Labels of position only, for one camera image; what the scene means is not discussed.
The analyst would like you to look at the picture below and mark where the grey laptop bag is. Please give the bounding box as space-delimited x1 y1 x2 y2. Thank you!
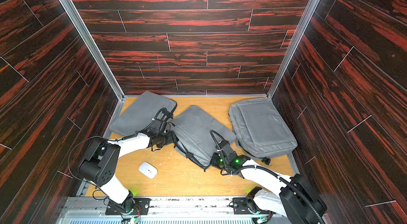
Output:
171 105 236 170
229 97 298 165
110 91 177 136

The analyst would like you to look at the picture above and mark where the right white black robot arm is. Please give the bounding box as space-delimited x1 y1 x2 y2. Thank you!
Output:
211 139 326 224

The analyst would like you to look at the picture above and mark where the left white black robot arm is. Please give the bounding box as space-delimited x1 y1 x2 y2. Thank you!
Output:
77 107 178 214

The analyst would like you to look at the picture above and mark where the left white computer mouse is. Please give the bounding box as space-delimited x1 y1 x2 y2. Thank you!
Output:
138 162 158 179

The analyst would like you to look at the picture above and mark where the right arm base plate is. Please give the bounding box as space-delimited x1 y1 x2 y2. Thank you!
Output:
229 197 273 216

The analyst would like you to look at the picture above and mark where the aluminium front rail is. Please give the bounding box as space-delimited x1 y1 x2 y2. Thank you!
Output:
57 196 261 224

